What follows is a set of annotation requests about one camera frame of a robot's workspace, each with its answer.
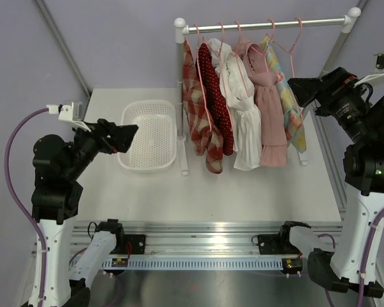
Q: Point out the pink hanger of white skirt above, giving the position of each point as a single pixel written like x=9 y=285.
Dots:
x=243 y=64

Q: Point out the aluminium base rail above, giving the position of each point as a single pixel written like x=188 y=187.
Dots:
x=210 y=239

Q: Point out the red plaid skirt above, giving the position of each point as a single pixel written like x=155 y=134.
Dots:
x=204 y=142

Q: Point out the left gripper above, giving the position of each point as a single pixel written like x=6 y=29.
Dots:
x=100 y=130

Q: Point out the white skirt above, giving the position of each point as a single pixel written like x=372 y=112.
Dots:
x=245 y=115

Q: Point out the pink hanger of red skirt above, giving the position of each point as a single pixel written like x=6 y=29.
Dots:
x=224 y=49

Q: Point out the pastel floral skirt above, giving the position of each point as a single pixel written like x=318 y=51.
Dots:
x=293 y=120

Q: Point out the red polka dot skirt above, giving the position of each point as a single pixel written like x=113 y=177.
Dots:
x=216 y=102

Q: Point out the white slotted cable duct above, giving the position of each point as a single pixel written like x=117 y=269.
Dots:
x=195 y=264

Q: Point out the pink hanger of plaid skirt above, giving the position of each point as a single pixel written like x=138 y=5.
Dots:
x=200 y=78

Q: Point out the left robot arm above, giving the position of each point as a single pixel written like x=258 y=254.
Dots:
x=58 y=166

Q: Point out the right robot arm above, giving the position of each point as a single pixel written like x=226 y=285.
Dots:
x=351 y=265

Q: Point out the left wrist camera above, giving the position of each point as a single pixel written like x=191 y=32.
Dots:
x=70 y=113

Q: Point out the white metal clothes rack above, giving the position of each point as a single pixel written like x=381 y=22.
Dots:
x=182 y=30

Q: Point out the pink skirt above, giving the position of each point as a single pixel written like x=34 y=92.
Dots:
x=274 y=141

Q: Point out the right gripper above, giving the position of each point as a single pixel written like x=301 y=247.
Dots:
x=328 y=91

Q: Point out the white plastic basket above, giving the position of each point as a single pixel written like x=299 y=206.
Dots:
x=153 y=148

